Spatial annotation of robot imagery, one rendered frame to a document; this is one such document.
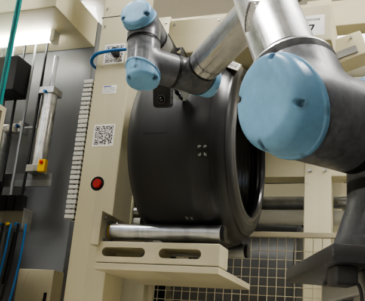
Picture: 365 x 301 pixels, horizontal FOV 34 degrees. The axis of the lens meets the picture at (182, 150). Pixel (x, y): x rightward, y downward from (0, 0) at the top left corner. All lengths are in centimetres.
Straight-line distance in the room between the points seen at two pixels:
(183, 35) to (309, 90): 163
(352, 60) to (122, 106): 86
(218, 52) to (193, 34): 102
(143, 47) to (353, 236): 72
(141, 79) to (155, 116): 35
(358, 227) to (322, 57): 20
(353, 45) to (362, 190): 154
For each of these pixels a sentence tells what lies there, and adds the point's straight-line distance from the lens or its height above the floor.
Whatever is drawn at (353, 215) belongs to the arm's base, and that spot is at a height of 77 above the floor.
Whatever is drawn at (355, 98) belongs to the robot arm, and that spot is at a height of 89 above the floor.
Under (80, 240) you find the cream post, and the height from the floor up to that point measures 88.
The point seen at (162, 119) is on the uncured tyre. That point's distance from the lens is 159.
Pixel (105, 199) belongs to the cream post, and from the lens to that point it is 182.
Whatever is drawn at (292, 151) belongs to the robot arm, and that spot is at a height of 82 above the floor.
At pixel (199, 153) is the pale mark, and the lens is 154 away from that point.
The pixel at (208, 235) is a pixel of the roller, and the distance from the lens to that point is 160.
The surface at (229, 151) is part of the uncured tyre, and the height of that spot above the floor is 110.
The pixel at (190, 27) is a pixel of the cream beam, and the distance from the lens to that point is 227.
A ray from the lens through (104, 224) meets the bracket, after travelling 170.
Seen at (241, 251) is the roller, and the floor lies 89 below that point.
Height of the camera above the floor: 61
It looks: 18 degrees up
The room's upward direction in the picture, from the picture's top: 5 degrees clockwise
